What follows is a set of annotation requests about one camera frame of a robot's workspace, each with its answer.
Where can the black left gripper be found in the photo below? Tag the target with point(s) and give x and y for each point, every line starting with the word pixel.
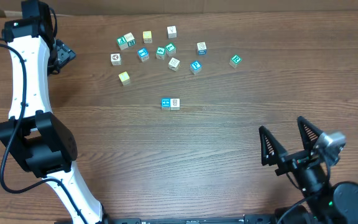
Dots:
pixel 65 53

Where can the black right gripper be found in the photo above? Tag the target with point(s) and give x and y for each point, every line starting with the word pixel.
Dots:
pixel 291 162

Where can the blue arrows block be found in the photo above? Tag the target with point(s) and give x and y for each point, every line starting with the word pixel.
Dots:
pixel 165 104

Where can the white patterned block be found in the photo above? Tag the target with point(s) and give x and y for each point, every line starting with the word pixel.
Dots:
pixel 175 104
pixel 174 64

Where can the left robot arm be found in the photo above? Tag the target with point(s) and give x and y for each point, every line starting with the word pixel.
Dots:
pixel 38 141

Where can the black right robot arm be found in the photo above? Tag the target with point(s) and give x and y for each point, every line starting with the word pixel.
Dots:
pixel 309 171

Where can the cardboard panel at back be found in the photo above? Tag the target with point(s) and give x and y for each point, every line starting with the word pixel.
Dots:
pixel 117 7

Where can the white block red circle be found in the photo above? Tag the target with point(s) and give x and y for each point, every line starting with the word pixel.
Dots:
pixel 116 59

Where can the green letter block far left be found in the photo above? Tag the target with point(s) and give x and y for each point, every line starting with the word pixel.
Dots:
pixel 122 43

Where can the yellow block lower left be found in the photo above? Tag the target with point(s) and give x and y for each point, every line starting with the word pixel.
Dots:
pixel 124 78

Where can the white block dark green side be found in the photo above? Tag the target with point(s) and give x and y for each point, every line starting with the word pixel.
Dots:
pixel 130 39

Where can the blue picture block left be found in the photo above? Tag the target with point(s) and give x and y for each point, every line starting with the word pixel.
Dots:
pixel 143 54

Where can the yellow block top row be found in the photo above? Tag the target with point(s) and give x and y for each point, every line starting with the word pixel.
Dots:
pixel 147 36

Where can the green number four block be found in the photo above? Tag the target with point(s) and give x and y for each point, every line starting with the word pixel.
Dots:
pixel 160 53

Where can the green letter R block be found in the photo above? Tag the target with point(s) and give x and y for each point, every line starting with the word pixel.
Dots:
pixel 235 61

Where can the green letter L block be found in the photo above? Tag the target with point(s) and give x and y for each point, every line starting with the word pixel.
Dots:
pixel 171 49

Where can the white block top right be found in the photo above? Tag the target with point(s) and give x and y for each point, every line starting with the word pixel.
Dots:
pixel 171 32

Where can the blue letter P block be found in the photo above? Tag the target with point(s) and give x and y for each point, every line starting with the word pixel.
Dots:
pixel 195 67

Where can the white block blue side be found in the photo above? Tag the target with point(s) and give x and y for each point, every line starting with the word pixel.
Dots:
pixel 201 48

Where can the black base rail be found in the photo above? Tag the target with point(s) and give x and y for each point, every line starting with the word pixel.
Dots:
pixel 246 219

